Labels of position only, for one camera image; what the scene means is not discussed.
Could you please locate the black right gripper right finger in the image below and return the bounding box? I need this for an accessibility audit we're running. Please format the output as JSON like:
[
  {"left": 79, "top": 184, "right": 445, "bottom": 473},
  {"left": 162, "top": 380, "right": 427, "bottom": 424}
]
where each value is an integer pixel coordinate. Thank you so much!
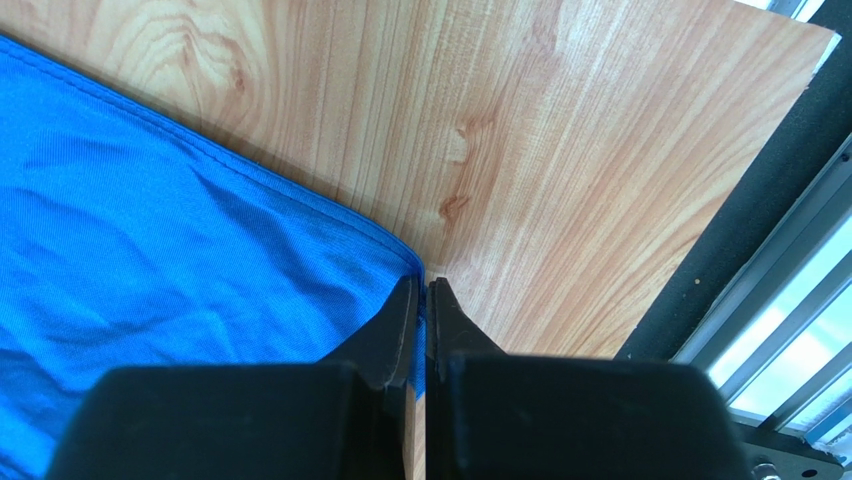
[{"left": 425, "top": 278, "right": 751, "bottom": 479}]

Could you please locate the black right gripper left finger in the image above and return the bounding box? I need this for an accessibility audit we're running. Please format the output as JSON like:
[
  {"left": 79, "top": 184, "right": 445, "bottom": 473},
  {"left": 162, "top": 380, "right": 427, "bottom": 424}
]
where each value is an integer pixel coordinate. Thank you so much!
[{"left": 47, "top": 276, "right": 420, "bottom": 479}]

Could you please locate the blue cloth napkin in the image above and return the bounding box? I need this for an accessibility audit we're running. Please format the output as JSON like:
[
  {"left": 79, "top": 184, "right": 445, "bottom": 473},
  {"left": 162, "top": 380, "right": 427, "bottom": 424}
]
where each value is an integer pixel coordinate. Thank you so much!
[{"left": 1, "top": 38, "right": 424, "bottom": 479}]

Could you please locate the aluminium frame rail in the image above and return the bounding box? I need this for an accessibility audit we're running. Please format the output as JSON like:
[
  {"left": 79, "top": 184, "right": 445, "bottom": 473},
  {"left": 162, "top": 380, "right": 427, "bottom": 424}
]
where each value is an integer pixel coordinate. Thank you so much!
[{"left": 619, "top": 1, "right": 851, "bottom": 479}]

